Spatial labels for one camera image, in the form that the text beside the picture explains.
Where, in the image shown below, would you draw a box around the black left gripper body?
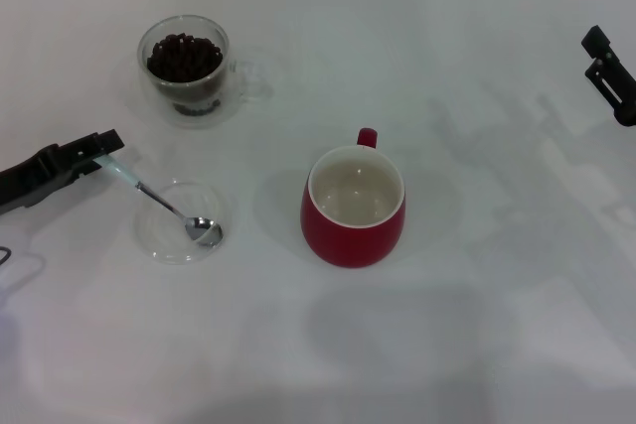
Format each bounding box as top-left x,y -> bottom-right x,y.
0,144 -> 69,216

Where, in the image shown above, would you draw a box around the dark roasted coffee beans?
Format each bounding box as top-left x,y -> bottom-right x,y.
146,32 -> 224,83

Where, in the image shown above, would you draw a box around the clear double-wall glass cup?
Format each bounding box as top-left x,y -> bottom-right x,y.
136,15 -> 273,128

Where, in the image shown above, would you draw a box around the red mug white inside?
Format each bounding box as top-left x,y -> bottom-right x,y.
299,127 -> 406,269

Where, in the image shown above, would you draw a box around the clear glass saucer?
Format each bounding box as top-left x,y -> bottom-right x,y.
134,180 -> 228,266

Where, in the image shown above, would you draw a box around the spoon with white handle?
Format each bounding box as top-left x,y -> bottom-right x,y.
96,153 -> 225,249

